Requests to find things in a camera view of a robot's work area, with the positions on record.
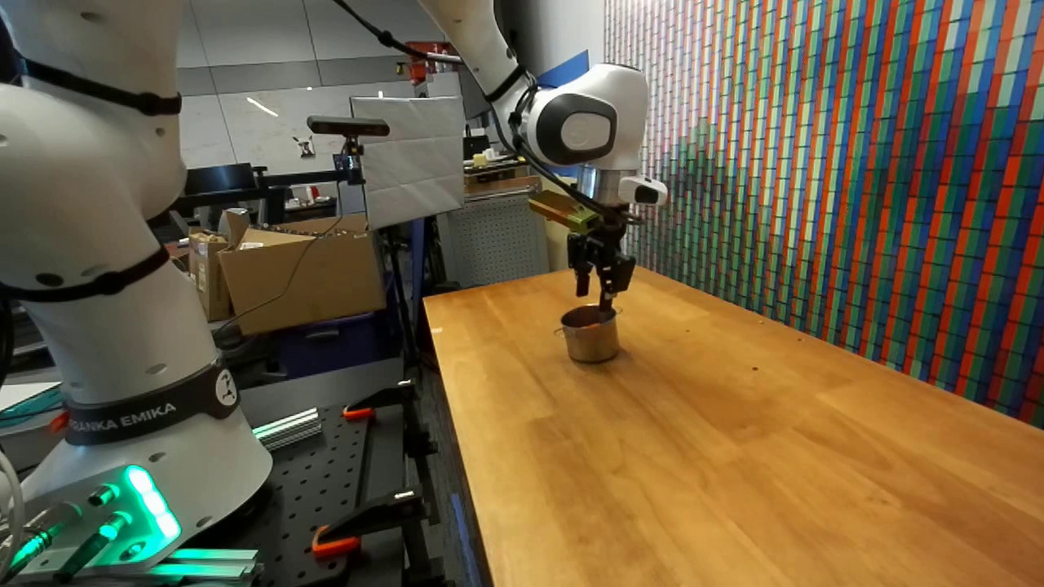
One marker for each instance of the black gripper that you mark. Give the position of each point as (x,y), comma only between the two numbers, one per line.
(600,237)

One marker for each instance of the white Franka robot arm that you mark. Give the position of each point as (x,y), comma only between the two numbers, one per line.
(110,215)

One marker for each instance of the small steel pot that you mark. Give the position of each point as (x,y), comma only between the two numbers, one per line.
(591,339)

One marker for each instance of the grey cabinet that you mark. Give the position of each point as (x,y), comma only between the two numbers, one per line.
(490,243)

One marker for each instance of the white panel board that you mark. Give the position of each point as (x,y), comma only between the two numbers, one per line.
(413,156)

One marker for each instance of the brown cardboard box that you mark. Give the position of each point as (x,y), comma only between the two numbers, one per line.
(293,279)

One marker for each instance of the silver aluminium extrusion bar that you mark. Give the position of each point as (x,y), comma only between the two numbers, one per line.
(289,428)

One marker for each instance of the black perforated breadboard base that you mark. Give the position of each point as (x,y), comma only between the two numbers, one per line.
(315,490)

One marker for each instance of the black stereo camera on tripod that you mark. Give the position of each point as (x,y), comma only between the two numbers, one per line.
(348,127)

